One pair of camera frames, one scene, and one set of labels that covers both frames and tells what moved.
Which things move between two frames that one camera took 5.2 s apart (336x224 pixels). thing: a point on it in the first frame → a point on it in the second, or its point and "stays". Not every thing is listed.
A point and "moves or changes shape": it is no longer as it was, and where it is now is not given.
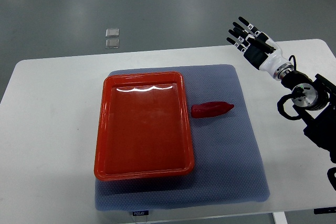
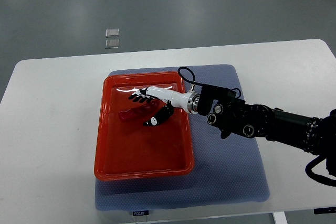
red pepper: x=210 y=109 moves or changes shape
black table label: x=140 y=213 stays
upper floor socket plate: x=111 y=32 stays
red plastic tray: x=143 y=129 stays
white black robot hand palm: x=261 y=56 → x=189 y=101
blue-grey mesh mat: x=229 y=168 stays
